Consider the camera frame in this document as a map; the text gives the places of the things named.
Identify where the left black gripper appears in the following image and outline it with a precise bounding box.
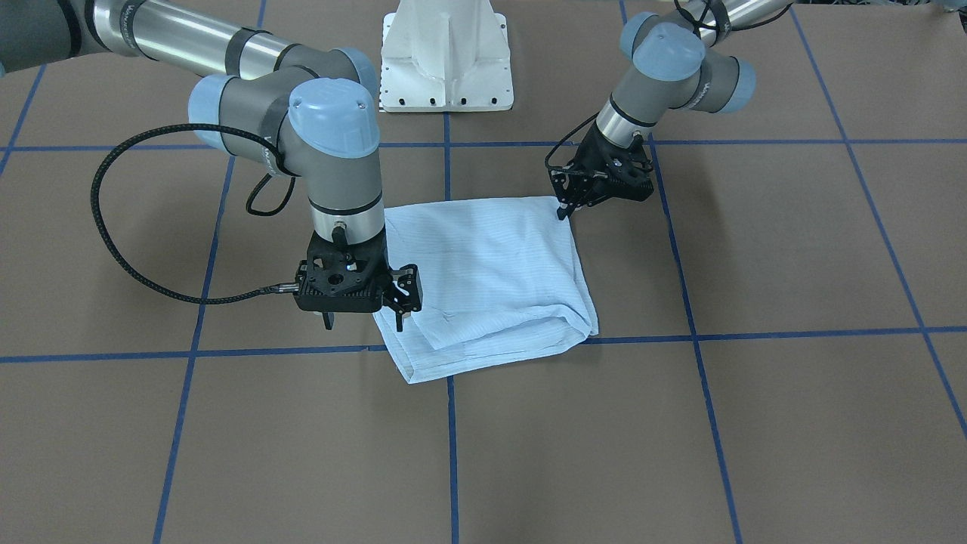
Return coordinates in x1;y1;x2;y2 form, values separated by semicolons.
548;125;632;221

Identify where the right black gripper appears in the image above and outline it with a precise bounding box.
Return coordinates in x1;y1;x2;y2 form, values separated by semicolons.
308;230;422;332

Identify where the light blue button shirt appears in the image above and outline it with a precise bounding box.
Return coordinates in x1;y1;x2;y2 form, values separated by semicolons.
374;196;600;385

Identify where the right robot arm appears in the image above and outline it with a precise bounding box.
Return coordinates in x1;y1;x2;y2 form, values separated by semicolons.
1;1;422;330

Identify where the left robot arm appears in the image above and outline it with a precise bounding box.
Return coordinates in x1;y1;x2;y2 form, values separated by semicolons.
545;1;791;220

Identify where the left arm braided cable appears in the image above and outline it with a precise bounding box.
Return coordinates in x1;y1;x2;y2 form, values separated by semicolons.
544;113;601;172

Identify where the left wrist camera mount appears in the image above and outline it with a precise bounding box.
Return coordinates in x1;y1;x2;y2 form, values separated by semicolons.
595;145;655;201

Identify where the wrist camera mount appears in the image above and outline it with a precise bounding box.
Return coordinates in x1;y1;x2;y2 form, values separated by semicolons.
595;145;655;201
293;258;383;330

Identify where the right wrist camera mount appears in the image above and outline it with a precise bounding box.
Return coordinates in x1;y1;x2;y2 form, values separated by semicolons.
293;258;383;330

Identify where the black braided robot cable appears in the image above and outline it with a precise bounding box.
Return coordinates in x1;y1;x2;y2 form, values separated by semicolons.
91;123;297;306

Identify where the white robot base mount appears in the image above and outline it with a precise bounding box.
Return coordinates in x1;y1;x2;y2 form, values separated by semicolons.
379;1;515;113

